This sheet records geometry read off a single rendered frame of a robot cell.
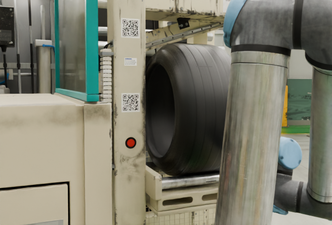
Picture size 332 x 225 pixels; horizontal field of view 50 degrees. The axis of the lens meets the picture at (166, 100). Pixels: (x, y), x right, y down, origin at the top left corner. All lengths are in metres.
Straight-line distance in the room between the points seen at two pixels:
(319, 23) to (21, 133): 0.52
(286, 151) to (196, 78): 0.44
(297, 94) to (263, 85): 10.82
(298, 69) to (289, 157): 10.51
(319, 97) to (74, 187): 0.52
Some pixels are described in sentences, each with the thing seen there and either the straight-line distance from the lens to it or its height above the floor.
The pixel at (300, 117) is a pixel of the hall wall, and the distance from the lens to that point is 11.58.
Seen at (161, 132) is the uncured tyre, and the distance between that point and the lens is 1.81.
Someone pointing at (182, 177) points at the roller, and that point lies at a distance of 1.46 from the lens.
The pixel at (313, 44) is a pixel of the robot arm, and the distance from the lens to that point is 0.71.
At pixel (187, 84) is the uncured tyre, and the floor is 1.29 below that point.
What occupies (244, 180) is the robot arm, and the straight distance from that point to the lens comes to 0.70.
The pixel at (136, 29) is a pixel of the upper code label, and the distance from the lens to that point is 1.43.
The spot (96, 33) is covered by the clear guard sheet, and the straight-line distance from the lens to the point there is 0.57.
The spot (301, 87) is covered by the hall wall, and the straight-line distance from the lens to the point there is 11.54.
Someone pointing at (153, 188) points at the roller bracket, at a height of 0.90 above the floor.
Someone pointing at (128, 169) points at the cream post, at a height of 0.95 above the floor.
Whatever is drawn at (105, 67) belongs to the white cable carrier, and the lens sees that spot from 1.39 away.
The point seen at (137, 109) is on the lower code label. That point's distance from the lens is 1.42.
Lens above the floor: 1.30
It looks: 3 degrees down
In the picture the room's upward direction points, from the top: straight up
